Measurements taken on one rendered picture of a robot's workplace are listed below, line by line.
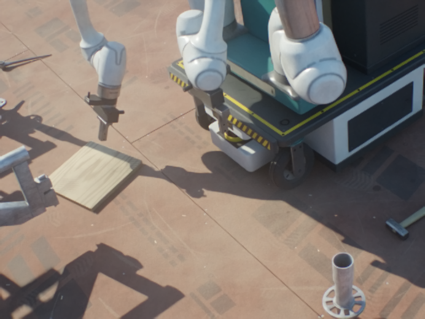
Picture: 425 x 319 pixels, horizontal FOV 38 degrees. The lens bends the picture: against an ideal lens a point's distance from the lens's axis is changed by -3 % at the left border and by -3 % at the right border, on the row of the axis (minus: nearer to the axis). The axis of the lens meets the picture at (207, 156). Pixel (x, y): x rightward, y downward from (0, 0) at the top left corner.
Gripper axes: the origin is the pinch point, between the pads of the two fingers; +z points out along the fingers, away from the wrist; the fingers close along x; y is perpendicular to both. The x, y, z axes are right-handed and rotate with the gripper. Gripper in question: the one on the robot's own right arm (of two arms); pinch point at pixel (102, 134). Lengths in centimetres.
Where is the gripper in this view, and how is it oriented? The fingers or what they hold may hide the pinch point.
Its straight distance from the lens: 254.0
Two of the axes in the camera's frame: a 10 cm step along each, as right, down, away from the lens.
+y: 8.1, -1.1, 5.8
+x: -5.6, -4.5, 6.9
